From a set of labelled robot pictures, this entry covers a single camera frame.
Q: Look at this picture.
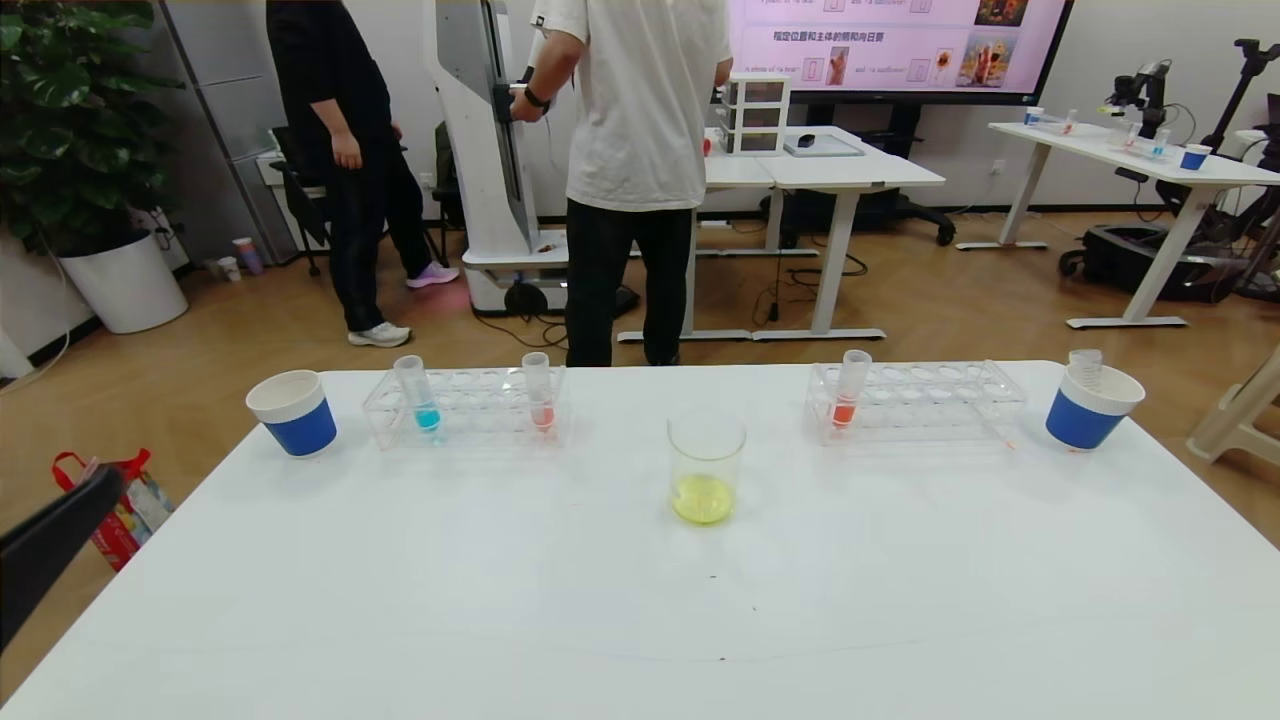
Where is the red pigment test tube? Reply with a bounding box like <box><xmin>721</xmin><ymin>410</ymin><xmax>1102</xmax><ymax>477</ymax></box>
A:
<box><xmin>521</xmin><ymin>351</ymin><xmax>557</xmax><ymax>433</ymax></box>
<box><xmin>830</xmin><ymin>349</ymin><xmax>873</xmax><ymax>431</ymax></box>

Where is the clear glass beaker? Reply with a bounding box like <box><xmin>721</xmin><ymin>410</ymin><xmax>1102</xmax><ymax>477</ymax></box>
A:
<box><xmin>667</xmin><ymin>408</ymin><xmax>749</xmax><ymax>528</ymax></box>

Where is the clear plastic test tube rack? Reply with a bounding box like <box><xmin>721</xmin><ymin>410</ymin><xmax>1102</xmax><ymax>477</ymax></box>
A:
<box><xmin>805</xmin><ymin>360</ymin><xmax>1029</xmax><ymax>446</ymax></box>
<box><xmin>362</xmin><ymin>365</ymin><xmax>571</xmax><ymax>451</ymax></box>

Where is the blue pigment test tube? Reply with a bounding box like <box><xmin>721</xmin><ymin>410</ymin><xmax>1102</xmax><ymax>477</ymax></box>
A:
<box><xmin>393</xmin><ymin>355</ymin><xmax>442</xmax><ymax>434</ymax></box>

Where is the white standing desk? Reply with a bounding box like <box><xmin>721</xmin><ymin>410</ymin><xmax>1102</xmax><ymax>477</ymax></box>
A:
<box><xmin>752</xmin><ymin>125</ymin><xmax>948</xmax><ymax>341</ymax></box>
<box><xmin>690</xmin><ymin>150</ymin><xmax>781</xmax><ymax>343</ymax></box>

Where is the person in white shirt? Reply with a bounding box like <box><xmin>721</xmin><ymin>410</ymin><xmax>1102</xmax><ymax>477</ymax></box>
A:
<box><xmin>508</xmin><ymin>0</ymin><xmax>734</xmax><ymax>368</ymax></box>

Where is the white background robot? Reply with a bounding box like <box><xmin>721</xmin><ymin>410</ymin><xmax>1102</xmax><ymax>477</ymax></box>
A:
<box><xmin>420</xmin><ymin>0</ymin><xmax>591</xmax><ymax>316</ymax></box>

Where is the white drawer organizer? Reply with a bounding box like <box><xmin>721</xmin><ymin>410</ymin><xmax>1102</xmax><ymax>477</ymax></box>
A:
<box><xmin>722</xmin><ymin>70</ymin><xmax>793</xmax><ymax>154</ymax></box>

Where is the grey mouse pad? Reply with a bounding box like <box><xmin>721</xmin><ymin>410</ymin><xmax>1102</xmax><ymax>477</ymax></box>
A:
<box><xmin>783</xmin><ymin>133</ymin><xmax>867</xmax><ymax>157</ymax></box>

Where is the blue white paper cup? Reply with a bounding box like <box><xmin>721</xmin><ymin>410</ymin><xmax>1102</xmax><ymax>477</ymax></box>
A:
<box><xmin>1045</xmin><ymin>362</ymin><xmax>1147</xmax><ymax>452</ymax></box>
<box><xmin>246</xmin><ymin>369</ymin><xmax>338</xmax><ymax>459</ymax></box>

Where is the black display stand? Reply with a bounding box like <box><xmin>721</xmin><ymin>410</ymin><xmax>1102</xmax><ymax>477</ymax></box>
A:
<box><xmin>760</xmin><ymin>100</ymin><xmax>958</xmax><ymax>246</ymax></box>

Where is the black office chair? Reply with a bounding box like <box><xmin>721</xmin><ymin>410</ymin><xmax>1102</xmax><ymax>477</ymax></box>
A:
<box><xmin>270</xmin><ymin>125</ymin><xmax>336</xmax><ymax>279</ymax></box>

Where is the person in black clothes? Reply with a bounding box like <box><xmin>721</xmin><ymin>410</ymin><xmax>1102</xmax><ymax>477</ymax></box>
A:
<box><xmin>265</xmin><ymin>0</ymin><xmax>461</xmax><ymax>349</ymax></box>

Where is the grey metal cabinet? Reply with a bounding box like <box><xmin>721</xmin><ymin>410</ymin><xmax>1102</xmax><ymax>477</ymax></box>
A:
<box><xmin>160</xmin><ymin>0</ymin><xmax>301</xmax><ymax>266</ymax></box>

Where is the long white desk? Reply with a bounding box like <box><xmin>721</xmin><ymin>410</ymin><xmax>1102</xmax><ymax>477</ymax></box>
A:
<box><xmin>955</xmin><ymin>120</ymin><xmax>1280</xmax><ymax>329</ymax></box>

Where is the white plant pot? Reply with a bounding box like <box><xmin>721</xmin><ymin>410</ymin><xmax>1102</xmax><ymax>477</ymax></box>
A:
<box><xmin>58</xmin><ymin>232</ymin><xmax>189</xmax><ymax>335</ymax></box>

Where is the red shopping bag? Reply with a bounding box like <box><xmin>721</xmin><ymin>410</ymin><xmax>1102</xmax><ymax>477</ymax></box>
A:
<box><xmin>52</xmin><ymin>450</ymin><xmax>173</xmax><ymax>572</ymax></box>

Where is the green potted plant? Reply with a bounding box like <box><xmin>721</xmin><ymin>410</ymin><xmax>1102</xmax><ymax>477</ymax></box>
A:
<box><xmin>0</xmin><ymin>0</ymin><xmax>186</xmax><ymax>256</ymax></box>

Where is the black tripod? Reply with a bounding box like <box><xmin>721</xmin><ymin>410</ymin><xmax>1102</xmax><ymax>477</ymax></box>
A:
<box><xmin>1200</xmin><ymin>37</ymin><xmax>1280</xmax><ymax>151</ymax></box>

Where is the black floor cable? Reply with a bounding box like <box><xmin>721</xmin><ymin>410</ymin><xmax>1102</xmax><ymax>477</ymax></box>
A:
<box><xmin>750</xmin><ymin>250</ymin><xmax>871</xmax><ymax>326</ymax></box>

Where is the large wall display screen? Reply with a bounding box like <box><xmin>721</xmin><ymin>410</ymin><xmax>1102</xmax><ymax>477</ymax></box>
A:
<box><xmin>728</xmin><ymin>0</ymin><xmax>1076</xmax><ymax>104</ymax></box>

